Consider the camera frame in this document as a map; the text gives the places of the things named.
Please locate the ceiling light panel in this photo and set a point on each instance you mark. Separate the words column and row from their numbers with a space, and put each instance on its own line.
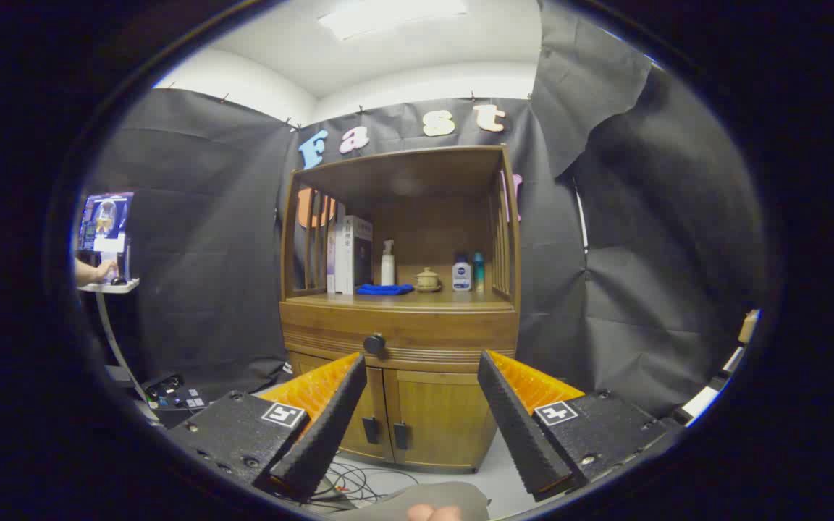
column 388, row 16

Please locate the purple book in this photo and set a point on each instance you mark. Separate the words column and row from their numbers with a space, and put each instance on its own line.
column 330, row 260

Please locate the white stand table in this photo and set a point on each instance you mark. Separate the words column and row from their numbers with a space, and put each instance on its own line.
column 109, row 287

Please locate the cream lidded teacup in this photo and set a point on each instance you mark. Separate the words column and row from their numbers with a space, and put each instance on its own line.
column 428, row 280

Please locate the wooden cabinet door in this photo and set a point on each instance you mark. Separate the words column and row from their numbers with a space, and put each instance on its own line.
column 439, row 420
column 378, row 394

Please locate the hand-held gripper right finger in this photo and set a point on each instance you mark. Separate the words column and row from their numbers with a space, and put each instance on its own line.
column 518, row 434

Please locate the wooden cabinet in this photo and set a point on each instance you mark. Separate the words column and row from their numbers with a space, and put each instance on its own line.
column 431, row 217

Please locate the white pump bottle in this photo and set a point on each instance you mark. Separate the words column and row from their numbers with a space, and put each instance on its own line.
column 387, row 268

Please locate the black power strip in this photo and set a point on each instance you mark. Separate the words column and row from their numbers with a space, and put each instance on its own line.
column 174, row 394

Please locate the white board edge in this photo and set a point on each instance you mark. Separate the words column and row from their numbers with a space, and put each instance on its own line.
column 706, row 396

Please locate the blue cloth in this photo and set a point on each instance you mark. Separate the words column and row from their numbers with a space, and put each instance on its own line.
column 384, row 289

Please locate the white bottle with blue cap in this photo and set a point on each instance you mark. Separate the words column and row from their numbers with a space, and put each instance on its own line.
column 462, row 276

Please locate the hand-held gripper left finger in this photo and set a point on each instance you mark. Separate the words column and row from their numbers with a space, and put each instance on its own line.
column 330, row 427

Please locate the wooden drawer with black knob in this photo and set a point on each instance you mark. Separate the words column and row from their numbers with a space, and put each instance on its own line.
column 446, row 333

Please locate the teal bottle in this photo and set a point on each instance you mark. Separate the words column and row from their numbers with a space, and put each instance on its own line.
column 478, row 273

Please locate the computer monitor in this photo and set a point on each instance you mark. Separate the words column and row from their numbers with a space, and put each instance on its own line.
column 104, row 221

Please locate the white book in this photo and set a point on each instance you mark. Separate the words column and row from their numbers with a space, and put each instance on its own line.
column 348, row 253

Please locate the wooden countertop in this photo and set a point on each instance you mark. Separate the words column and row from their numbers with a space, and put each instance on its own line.
column 424, row 298

